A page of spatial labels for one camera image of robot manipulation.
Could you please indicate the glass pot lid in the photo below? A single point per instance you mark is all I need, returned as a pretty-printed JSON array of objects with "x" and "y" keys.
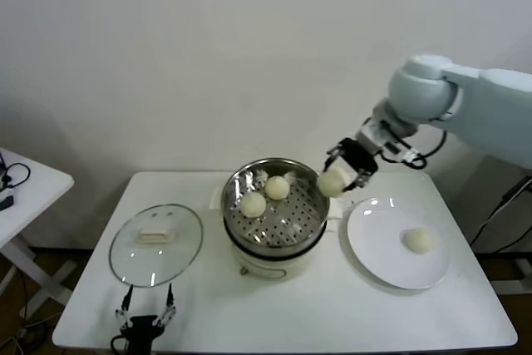
[{"x": 154, "y": 235}]

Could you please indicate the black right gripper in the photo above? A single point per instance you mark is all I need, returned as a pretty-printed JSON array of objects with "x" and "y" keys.
[{"x": 357, "y": 155}]

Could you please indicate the black adapter block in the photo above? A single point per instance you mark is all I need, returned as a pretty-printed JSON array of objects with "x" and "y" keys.
[{"x": 6, "y": 202}]

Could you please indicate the white furniture foot frame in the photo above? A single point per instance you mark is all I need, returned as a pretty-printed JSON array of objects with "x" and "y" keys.
[{"x": 517, "y": 286}]

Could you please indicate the white round plate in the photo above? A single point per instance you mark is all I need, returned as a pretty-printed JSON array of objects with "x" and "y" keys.
[{"x": 374, "y": 238}]

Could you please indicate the cream electric cooker base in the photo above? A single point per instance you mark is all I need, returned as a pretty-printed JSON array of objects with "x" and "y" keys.
[{"x": 266, "y": 267}]

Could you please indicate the white steamed baozi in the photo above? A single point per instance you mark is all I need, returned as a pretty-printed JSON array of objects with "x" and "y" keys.
[
  {"x": 253, "y": 204},
  {"x": 419, "y": 241},
  {"x": 277, "y": 187},
  {"x": 332, "y": 182}
]

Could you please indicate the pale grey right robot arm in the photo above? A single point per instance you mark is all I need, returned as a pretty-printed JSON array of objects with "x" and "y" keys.
[{"x": 478, "y": 101}]

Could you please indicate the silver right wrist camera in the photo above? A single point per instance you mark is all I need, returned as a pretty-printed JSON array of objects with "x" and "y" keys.
[{"x": 405, "y": 154}]

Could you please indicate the stainless steel steamer basket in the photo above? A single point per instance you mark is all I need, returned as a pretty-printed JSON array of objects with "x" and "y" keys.
[{"x": 291, "y": 222}]

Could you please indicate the white side table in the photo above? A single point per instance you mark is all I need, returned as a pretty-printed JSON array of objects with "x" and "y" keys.
[{"x": 37, "y": 197}]

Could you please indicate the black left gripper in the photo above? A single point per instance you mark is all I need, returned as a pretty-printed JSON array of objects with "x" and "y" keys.
[{"x": 141, "y": 332}]

